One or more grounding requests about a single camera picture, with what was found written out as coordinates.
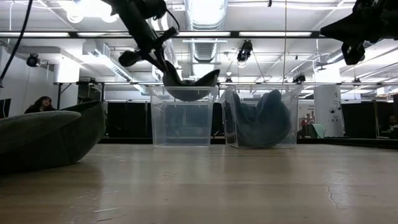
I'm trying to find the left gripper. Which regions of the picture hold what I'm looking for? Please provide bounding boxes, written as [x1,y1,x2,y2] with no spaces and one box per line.
[118,9,180,74]

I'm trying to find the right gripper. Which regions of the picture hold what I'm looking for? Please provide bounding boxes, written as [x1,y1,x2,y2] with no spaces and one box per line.
[320,0,386,65]

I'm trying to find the dark green cap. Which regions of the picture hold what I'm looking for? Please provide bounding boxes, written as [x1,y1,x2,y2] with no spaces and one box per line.
[0,100,106,175]
[162,60,221,102]

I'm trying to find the dark blue cap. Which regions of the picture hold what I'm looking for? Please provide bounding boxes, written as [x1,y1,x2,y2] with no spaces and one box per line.
[231,91,265,147]

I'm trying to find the white ceiling pipe bundle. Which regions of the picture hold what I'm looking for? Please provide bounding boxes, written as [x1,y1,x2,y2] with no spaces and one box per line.
[126,0,184,82]

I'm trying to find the clear plastic bin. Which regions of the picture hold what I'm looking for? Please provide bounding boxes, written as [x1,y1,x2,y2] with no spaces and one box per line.
[219,85,301,149]
[149,85,220,147]

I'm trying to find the white column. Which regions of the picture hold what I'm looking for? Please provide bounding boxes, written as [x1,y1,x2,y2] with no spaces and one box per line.
[313,85,345,138]

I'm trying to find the black crossbar with light strips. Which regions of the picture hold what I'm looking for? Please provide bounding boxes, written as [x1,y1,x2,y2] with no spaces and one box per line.
[0,30,321,39]

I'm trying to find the person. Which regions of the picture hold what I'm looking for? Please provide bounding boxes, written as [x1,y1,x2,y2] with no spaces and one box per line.
[387,114,398,131]
[24,95,57,114]

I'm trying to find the light green cloth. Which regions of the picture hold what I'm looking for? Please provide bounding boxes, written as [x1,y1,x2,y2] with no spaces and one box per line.
[312,123,326,139]

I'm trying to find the silver air duct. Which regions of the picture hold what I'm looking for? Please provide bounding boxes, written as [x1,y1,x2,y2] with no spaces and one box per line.
[185,0,228,63]

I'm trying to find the thin hanging cable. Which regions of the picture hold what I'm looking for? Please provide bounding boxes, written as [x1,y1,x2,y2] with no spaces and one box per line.
[282,0,288,85]

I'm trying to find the black aluminium table frame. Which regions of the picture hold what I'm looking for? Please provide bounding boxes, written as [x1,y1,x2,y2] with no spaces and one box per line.
[99,138,398,150]

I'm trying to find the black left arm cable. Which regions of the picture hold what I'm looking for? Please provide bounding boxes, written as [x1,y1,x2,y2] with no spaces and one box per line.
[0,0,34,88]

